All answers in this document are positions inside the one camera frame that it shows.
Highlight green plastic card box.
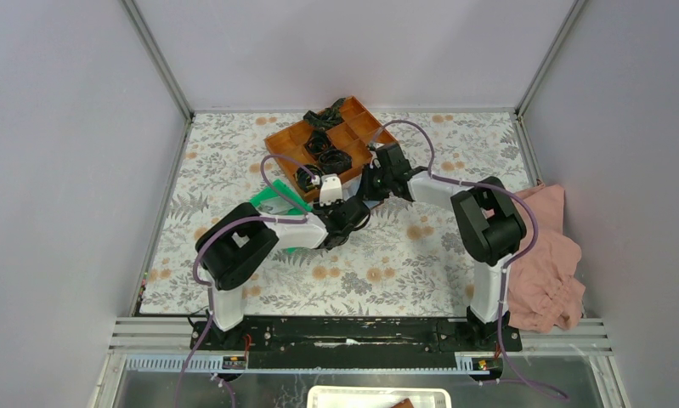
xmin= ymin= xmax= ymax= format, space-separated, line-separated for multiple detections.
xmin=249 ymin=181 xmax=311 ymax=224

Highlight black items in tray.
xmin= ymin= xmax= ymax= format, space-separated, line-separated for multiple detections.
xmin=303 ymin=98 xmax=353 ymax=174

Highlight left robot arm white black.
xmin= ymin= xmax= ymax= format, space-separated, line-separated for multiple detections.
xmin=191 ymin=176 xmax=371 ymax=349

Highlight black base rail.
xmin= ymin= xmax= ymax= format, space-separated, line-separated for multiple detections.
xmin=192 ymin=315 xmax=523 ymax=371

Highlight pink crumpled cloth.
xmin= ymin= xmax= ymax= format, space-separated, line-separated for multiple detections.
xmin=507 ymin=184 xmax=586 ymax=333

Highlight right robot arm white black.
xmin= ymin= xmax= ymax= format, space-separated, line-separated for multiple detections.
xmin=358 ymin=143 xmax=527 ymax=350

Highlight orange wooden compartment tray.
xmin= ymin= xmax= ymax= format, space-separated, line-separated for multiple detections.
xmin=264 ymin=96 xmax=381 ymax=182

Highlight black coiled cable in tray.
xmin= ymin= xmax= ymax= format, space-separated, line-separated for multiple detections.
xmin=296 ymin=164 xmax=327 ymax=193

